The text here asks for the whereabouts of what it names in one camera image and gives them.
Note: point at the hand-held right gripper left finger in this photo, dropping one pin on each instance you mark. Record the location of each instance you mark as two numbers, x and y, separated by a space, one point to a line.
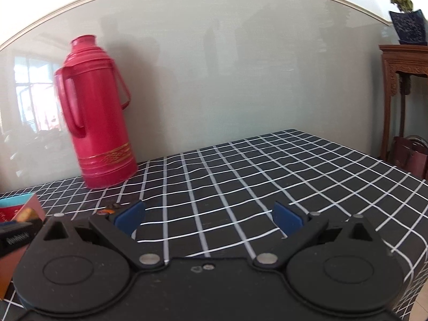
128 217

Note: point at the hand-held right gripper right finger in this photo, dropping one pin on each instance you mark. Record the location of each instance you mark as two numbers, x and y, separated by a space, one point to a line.
287 219

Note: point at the dark mangosteen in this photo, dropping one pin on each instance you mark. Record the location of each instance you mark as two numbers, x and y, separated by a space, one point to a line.
112 205

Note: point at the colourful cardboard box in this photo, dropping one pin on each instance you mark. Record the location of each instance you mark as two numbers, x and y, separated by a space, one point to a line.
16 274

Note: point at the black checked tablecloth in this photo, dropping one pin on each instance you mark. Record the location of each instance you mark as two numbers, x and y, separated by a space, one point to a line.
250 180

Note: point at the red thermos flask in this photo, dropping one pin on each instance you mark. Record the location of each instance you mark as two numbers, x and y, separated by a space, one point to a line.
97 123

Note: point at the dark red bag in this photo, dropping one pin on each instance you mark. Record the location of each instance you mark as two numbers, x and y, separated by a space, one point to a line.
409 157

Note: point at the carved wooden stand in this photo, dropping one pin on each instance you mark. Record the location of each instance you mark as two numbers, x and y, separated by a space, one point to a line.
396 73

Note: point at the blue patterned plant pot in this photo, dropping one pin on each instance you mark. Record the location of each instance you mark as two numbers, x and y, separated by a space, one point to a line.
409 26

